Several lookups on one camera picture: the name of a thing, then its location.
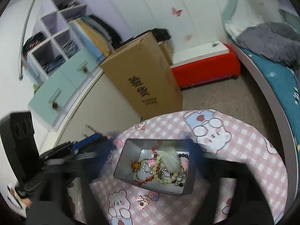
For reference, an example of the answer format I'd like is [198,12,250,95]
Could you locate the red string bracelet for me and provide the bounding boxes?
[133,166,162,186]

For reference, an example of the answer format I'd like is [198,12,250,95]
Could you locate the white pillow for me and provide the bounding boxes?
[224,19,256,39]

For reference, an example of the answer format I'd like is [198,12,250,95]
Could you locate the teal bed sheet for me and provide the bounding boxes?
[231,36,300,150]

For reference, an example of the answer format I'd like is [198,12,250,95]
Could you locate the black jacket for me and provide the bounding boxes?
[90,14,122,48]

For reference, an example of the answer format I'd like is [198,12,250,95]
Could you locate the tan jacket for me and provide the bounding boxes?
[76,19,113,52]

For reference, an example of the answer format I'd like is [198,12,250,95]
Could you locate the silver chain jewelry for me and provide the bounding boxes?
[141,162,188,188]

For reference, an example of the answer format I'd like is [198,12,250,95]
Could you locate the white wardrobe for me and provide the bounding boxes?
[96,0,235,52]

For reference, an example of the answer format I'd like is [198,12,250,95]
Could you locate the person's left hand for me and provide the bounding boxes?
[13,190,32,209]

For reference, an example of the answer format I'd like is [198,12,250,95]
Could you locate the black bag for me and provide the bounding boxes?
[135,28,171,43]

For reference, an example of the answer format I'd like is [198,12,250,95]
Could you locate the light blue jacket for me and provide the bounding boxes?
[69,20,106,58]

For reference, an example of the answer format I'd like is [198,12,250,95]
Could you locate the tall cardboard box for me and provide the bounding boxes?
[100,31,183,120]

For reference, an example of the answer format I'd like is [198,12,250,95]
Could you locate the dark folded clothes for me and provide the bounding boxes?
[57,1,81,10]

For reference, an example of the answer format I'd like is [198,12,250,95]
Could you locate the long white low cabinet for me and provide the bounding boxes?
[30,69,143,155]

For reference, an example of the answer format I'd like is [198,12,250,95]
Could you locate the small pearl brooch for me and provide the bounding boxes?
[137,195,152,208]

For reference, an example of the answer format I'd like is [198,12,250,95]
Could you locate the purple stair cabinet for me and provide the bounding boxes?
[21,0,132,80]

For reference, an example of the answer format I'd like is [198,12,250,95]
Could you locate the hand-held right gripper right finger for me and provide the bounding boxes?
[184,136,276,225]

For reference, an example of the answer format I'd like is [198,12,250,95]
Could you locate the grey duvet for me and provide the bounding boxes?
[235,22,300,68]

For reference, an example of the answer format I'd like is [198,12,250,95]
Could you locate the pale jade pendant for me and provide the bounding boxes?
[162,149,182,169]

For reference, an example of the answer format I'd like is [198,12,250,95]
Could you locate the teal drawer cabinet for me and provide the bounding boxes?
[28,46,104,128]

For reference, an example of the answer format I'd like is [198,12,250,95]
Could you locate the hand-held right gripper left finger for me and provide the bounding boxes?
[30,135,119,225]

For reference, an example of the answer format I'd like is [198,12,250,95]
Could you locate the grey metal tin box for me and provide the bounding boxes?
[113,138,196,196]

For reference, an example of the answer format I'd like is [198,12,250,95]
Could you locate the pile of dark clothes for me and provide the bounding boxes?
[22,32,47,57]

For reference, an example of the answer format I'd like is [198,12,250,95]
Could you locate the red bench with white top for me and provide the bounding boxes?
[170,43,242,89]

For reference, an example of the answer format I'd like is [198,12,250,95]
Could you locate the white bead bracelet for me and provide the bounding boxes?
[150,153,185,185]

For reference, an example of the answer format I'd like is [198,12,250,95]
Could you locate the bed with teal cover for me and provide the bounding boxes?
[220,0,300,193]

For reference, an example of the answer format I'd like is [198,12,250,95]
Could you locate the pink checked tablecloth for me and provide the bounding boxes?
[89,109,289,225]

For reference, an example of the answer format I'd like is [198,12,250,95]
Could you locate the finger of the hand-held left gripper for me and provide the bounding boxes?
[54,133,110,156]

